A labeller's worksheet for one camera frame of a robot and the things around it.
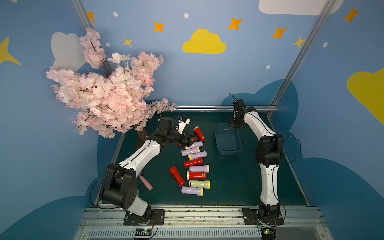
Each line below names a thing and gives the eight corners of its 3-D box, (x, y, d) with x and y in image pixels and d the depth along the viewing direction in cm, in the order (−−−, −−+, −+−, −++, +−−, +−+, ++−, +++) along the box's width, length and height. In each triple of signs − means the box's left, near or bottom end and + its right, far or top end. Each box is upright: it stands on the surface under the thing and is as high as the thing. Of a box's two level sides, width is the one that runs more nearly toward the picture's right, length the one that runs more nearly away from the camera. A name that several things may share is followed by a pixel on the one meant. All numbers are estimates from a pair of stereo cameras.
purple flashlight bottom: (181, 196, 81) (180, 195, 80) (181, 187, 84) (181, 186, 82) (203, 196, 81) (203, 195, 80) (202, 188, 84) (203, 186, 82)
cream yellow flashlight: (188, 189, 84) (188, 187, 82) (188, 181, 87) (188, 180, 85) (210, 189, 85) (210, 187, 82) (209, 182, 87) (210, 180, 85)
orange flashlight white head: (186, 179, 88) (186, 177, 86) (186, 173, 91) (186, 171, 88) (206, 179, 88) (206, 178, 86) (205, 173, 91) (206, 171, 88)
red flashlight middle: (184, 168, 92) (184, 166, 90) (183, 162, 95) (183, 160, 93) (203, 164, 94) (204, 162, 92) (202, 158, 97) (202, 156, 95)
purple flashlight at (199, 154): (189, 161, 96) (189, 158, 93) (187, 156, 98) (187, 154, 96) (207, 157, 98) (207, 154, 96) (205, 152, 101) (205, 150, 98)
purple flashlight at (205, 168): (189, 172, 91) (189, 170, 89) (189, 167, 93) (189, 165, 91) (208, 172, 91) (209, 170, 89) (208, 167, 93) (209, 165, 91)
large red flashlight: (180, 187, 85) (179, 186, 83) (168, 170, 91) (168, 169, 89) (186, 183, 86) (186, 181, 84) (174, 166, 93) (174, 165, 91)
